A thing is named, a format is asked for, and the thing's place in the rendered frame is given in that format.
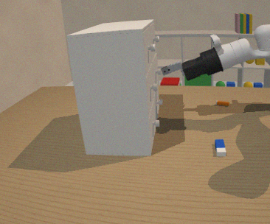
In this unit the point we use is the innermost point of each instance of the blue and white eraser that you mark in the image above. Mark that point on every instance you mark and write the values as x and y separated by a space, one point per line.
220 147

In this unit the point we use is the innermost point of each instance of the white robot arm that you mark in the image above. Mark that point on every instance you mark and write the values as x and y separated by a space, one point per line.
243 50

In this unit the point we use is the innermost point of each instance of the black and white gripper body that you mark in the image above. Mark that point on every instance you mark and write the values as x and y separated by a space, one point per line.
218 59

